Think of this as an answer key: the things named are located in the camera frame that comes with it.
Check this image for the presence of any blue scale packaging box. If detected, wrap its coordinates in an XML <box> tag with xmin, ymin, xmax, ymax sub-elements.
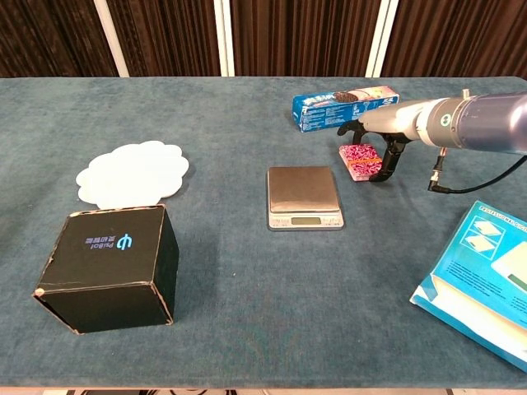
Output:
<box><xmin>408</xmin><ymin>200</ymin><xmax>527</xmax><ymax>374</ymax></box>

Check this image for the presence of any pink patterned small box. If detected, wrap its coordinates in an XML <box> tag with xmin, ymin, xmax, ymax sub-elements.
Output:
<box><xmin>338</xmin><ymin>142</ymin><xmax>386</xmax><ymax>183</ymax></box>

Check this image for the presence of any silver digital kitchen scale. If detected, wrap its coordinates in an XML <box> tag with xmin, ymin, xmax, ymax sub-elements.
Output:
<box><xmin>266</xmin><ymin>165</ymin><xmax>346</xmax><ymax>231</ymax></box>

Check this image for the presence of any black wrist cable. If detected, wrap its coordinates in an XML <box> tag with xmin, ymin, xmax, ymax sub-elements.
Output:
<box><xmin>427</xmin><ymin>148</ymin><xmax>527</xmax><ymax>194</ymax></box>

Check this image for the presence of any blue cookie box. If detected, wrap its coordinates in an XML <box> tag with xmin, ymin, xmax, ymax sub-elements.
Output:
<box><xmin>291</xmin><ymin>85</ymin><xmax>400</xmax><ymax>133</ymax></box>

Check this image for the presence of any white partition post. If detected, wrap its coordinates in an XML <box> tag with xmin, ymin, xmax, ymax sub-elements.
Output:
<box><xmin>93</xmin><ymin>0</ymin><xmax>131</xmax><ymax>78</ymax></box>
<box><xmin>365</xmin><ymin>0</ymin><xmax>400</xmax><ymax>78</ymax></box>
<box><xmin>212</xmin><ymin>0</ymin><xmax>236</xmax><ymax>77</ymax></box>

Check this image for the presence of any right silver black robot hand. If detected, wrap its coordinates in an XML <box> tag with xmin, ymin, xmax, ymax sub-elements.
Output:
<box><xmin>336</xmin><ymin>100</ymin><xmax>429</xmax><ymax>184</ymax></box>

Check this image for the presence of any white flower-shaped palette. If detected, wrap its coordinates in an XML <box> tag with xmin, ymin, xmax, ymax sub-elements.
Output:
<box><xmin>75</xmin><ymin>140</ymin><xmax>190</xmax><ymax>210</ymax></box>

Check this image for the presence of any blue felt table cloth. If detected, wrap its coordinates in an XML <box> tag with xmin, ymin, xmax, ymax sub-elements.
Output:
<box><xmin>0</xmin><ymin>76</ymin><xmax>527</xmax><ymax>390</ymax></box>

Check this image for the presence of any black cardboard box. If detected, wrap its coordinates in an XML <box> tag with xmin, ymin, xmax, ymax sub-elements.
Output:
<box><xmin>32</xmin><ymin>204</ymin><xmax>180</xmax><ymax>335</ymax></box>

